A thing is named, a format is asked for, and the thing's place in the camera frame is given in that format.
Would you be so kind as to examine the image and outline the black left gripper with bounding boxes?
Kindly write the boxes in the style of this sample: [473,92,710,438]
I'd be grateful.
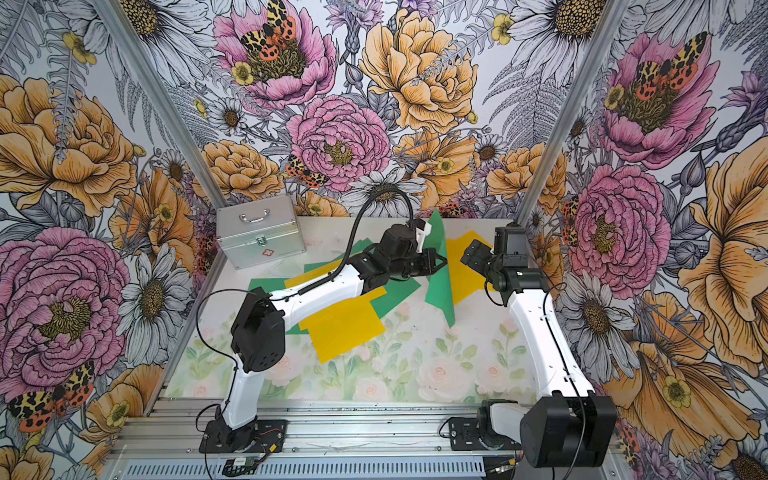
[391,249,449,277]

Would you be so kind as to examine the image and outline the large green paper sheet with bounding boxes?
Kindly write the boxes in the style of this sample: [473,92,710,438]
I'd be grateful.
[424,210,455,328]

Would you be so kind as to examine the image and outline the yellow paper sheet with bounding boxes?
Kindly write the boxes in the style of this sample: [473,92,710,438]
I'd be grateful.
[443,230,499,306]
[298,287,386,363]
[271,263,378,304]

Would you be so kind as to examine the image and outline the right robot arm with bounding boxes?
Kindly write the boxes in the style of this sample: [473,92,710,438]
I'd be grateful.
[461,240,617,471]

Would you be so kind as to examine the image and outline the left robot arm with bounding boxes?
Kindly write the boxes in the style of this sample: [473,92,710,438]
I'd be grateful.
[221,244,447,430]

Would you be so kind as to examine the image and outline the yellow paper sheet top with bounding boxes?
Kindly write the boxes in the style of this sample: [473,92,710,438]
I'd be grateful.
[443,230,499,306]

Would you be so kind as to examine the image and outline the silver metal case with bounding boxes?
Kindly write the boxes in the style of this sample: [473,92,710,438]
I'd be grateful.
[216,195,306,270]

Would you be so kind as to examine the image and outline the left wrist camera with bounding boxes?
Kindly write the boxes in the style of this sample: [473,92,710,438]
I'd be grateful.
[377,219,431,259]

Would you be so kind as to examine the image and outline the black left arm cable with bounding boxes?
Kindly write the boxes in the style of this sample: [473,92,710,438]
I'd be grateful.
[287,187,416,298]

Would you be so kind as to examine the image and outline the aluminium rail frame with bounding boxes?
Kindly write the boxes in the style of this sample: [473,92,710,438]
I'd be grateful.
[110,383,619,460]

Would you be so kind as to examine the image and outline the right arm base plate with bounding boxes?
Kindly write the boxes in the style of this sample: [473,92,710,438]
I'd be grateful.
[447,417,522,451]

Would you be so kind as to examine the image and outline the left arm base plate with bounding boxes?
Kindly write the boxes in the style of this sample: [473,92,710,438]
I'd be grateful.
[199,418,288,454]

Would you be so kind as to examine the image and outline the aluminium corner post right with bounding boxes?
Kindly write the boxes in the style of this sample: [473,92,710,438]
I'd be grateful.
[515,0,630,226]

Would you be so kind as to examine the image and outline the aluminium corner post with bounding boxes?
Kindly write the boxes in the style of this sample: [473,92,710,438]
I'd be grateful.
[515,0,630,226]
[94,1,227,208]

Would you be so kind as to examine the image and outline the aluminium corner post left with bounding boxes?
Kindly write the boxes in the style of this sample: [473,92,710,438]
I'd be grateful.
[94,1,227,208]

